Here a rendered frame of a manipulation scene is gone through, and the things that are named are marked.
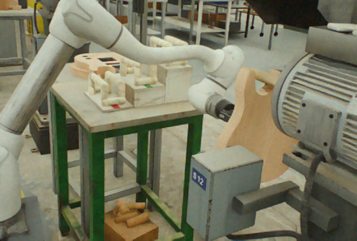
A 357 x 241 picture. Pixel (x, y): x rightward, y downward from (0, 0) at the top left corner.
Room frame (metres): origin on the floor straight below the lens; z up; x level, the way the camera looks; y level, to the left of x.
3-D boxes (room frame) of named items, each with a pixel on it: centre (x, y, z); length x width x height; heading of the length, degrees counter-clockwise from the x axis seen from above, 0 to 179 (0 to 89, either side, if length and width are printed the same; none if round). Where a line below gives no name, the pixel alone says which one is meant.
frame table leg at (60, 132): (2.02, 0.60, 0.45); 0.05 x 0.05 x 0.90; 32
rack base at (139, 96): (1.89, 0.18, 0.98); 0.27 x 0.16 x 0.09; 32
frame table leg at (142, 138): (2.28, 0.18, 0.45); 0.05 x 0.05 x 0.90; 32
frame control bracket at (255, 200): (0.90, -0.25, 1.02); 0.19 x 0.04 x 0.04; 122
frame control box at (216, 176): (0.87, -0.20, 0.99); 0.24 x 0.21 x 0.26; 32
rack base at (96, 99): (1.82, 0.31, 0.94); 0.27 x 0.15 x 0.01; 32
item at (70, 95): (1.91, 0.25, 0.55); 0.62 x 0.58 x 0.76; 32
